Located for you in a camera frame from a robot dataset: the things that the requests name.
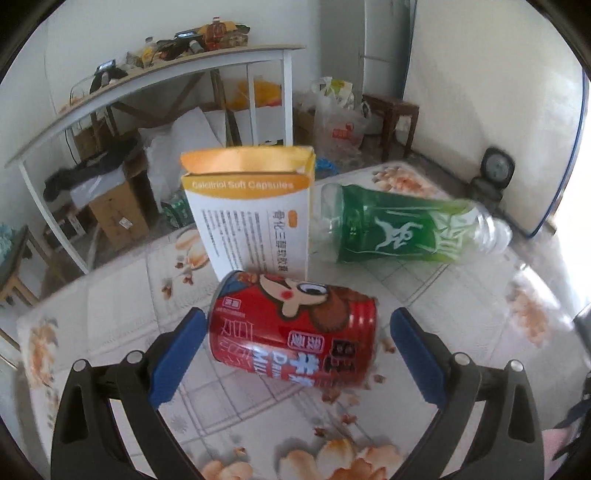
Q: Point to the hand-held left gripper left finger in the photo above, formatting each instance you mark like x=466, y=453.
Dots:
x=178, y=355

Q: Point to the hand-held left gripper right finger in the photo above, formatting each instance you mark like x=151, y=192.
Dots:
x=420, y=355

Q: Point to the red cartoon drink can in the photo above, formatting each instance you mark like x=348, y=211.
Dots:
x=286, y=332

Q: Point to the clear bottle with green label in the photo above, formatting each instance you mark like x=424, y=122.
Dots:
x=397, y=226

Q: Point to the yellow and white medicine box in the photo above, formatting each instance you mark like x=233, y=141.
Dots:
x=249, y=221

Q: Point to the floral tablecloth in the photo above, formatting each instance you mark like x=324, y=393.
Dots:
x=115, y=300

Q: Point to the pack of green bottles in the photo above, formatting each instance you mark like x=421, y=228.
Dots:
x=178, y=210

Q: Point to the brown cardboard box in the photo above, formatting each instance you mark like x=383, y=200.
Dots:
x=115, y=207

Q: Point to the small wooden stool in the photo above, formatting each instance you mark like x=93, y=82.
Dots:
x=21, y=267

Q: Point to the black cloth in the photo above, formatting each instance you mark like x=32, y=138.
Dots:
x=92, y=170

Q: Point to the floral cushion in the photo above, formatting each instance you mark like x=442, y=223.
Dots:
x=5, y=240

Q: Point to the blue cloth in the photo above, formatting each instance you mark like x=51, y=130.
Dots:
x=327, y=167

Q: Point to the white plastic sheet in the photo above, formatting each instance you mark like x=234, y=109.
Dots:
x=184, y=129

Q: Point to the white plastic bag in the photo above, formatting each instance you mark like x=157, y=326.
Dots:
x=341, y=129

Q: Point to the white cardboard box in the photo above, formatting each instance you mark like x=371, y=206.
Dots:
x=268, y=120

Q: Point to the dark wooden stool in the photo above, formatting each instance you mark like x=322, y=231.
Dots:
x=390, y=104

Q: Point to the yellow plastic bag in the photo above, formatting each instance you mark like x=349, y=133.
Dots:
x=258, y=94

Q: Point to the white desk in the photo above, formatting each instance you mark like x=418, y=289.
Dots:
x=184, y=64

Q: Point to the white refrigerator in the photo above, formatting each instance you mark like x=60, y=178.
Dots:
x=378, y=46

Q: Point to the pile of bottles and packets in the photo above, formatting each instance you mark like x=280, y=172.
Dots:
x=212, y=37

